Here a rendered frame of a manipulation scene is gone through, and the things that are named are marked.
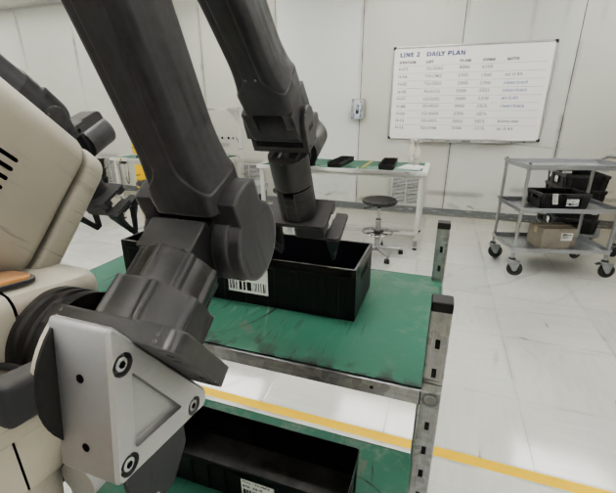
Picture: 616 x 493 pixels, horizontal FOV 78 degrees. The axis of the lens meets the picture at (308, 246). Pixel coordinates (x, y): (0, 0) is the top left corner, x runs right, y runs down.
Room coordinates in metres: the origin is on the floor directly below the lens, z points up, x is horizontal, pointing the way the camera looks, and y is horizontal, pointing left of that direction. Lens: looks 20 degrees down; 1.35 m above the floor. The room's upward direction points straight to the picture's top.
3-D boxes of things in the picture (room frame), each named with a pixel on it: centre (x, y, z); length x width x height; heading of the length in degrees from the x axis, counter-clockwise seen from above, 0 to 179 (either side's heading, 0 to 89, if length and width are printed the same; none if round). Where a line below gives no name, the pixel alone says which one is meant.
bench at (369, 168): (4.28, -0.40, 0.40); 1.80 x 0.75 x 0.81; 71
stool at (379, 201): (3.54, -0.69, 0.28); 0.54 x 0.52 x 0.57; 4
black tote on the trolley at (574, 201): (3.25, -2.16, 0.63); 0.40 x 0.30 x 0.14; 85
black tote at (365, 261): (0.84, 0.15, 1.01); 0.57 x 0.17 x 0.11; 71
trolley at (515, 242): (3.25, -2.19, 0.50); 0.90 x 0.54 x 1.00; 85
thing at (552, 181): (4.07, -2.87, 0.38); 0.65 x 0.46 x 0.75; 164
